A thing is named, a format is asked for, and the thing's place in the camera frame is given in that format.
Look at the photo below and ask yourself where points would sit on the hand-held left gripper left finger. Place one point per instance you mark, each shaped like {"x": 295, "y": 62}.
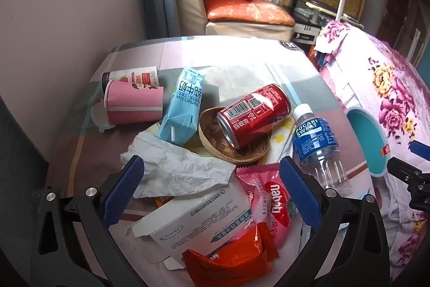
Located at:
{"x": 124, "y": 193}

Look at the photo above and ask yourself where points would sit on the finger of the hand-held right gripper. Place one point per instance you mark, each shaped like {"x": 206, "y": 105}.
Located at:
{"x": 421, "y": 147}
{"x": 399, "y": 167}

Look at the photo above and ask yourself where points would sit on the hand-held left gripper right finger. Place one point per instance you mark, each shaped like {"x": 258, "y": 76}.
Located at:
{"x": 300, "y": 194}

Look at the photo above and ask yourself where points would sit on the pink snack packet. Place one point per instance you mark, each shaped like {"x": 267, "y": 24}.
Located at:
{"x": 268, "y": 203}

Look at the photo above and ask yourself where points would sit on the yellow cake packet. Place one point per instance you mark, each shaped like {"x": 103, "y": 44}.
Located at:
{"x": 162, "y": 201}

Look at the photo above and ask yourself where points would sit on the teal round bin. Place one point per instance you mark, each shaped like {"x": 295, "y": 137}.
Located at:
{"x": 366, "y": 139}

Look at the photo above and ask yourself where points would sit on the clear bottle with blue label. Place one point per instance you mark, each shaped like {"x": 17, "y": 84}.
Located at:
{"x": 315, "y": 145}

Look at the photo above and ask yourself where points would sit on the white napkin with yellow print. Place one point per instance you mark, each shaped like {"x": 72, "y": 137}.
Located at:
{"x": 280, "y": 136}

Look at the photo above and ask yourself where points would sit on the white tissue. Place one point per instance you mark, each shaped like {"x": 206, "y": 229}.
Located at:
{"x": 181, "y": 166}

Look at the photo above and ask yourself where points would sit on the white medicine box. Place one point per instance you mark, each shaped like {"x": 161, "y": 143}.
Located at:
{"x": 198, "y": 219}

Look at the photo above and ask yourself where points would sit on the red snack packet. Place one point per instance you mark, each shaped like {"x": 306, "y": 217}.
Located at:
{"x": 231, "y": 256}

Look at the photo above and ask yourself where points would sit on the red soda can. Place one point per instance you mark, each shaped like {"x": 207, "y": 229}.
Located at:
{"x": 252, "y": 112}

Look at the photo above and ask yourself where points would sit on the light blue milk carton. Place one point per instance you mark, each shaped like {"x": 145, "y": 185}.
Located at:
{"x": 183, "y": 105}

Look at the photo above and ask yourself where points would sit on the pink floral bed sheet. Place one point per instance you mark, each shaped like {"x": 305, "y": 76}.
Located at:
{"x": 379, "y": 78}

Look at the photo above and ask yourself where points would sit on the white plastic lid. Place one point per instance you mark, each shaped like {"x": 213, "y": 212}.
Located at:
{"x": 100, "y": 115}

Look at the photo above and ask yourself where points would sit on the pink paper cup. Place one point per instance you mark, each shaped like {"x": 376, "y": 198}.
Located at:
{"x": 134, "y": 102}

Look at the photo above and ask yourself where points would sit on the brown coconut shell bowl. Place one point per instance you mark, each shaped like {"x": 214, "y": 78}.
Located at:
{"x": 215, "y": 140}

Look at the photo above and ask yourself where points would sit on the white strawberry yogurt bottle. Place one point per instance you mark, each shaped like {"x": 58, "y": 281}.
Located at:
{"x": 134, "y": 75}

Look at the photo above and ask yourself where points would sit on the orange wooden cabinet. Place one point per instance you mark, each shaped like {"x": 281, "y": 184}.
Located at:
{"x": 314, "y": 55}

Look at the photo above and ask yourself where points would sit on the dark wooden door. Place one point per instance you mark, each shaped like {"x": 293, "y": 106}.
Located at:
{"x": 403, "y": 4}

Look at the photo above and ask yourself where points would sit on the stacked stereo equipment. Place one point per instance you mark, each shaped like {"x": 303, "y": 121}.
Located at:
{"x": 309, "y": 14}

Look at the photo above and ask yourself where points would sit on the orange seat cushion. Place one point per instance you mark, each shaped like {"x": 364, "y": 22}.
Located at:
{"x": 245, "y": 9}

